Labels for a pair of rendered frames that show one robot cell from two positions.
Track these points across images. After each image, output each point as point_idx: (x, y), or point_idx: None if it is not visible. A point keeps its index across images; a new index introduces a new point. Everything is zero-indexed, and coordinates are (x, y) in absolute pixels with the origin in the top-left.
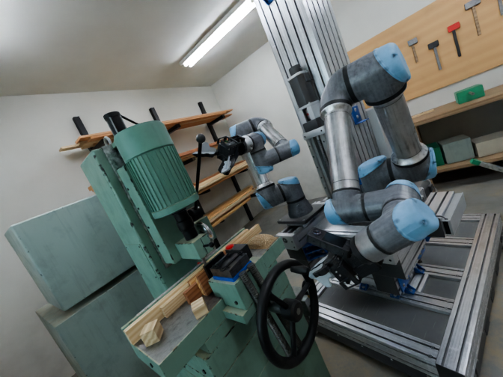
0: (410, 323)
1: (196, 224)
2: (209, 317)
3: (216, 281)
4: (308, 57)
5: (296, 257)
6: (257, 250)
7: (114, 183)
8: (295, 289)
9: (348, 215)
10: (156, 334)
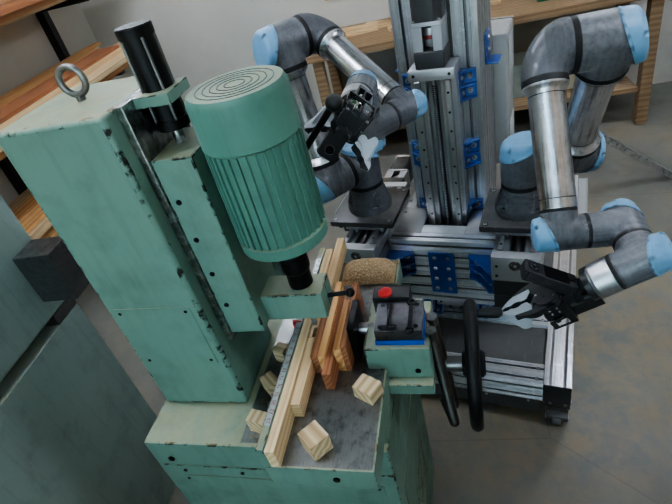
0: (506, 346)
1: None
2: (384, 398)
3: (385, 348)
4: None
5: None
6: (374, 286)
7: (147, 191)
8: None
9: (569, 243)
10: (330, 440)
